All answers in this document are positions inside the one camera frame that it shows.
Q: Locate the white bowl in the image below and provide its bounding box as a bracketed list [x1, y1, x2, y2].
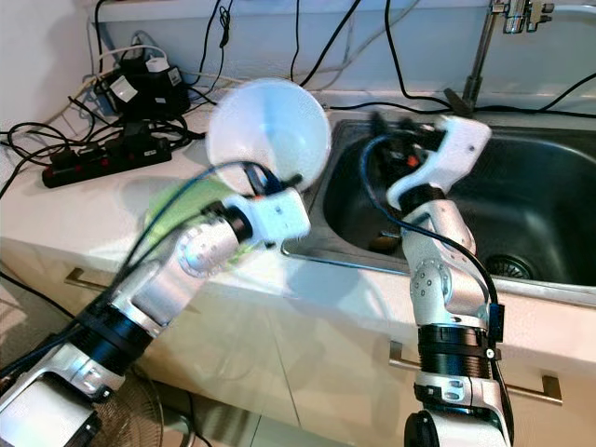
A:
[206, 77, 333, 190]

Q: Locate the beige kitchen cabinet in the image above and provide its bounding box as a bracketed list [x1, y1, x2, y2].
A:
[0, 251, 596, 447]

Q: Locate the green plate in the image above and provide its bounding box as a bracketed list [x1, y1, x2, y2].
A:
[144, 177, 257, 262]

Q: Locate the grey metal faucet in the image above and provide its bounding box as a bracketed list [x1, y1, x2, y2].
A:
[442, 0, 560, 117]

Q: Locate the black power adapter box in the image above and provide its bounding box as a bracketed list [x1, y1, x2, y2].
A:
[102, 51, 192, 120]

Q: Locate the round sink drain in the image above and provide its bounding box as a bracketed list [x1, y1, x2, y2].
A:
[484, 253, 534, 280]

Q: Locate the stainless steel sink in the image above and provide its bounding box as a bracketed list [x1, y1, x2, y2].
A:
[279, 116, 596, 308]

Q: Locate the black power strip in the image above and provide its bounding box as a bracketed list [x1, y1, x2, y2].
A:
[42, 126, 164, 187]

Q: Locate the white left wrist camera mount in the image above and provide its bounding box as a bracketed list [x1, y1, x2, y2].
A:
[237, 186, 313, 248]

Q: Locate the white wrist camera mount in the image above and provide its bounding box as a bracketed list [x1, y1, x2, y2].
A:
[386, 114, 493, 210]
[237, 186, 313, 248]

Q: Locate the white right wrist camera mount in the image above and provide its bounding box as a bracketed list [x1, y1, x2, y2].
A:
[386, 114, 493, 210]

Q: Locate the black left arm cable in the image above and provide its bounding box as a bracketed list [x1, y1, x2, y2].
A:
[0, 160, 299, 447]

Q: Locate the black power strip cord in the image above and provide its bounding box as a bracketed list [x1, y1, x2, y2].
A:
[0, 265, 57, 304]

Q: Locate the wire grille floor fan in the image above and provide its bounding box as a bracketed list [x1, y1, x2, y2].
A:
[98, 372, 196, 447]

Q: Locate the long metal cabinet handle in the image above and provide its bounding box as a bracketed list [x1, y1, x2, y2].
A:
[389, 340, 562, 403]

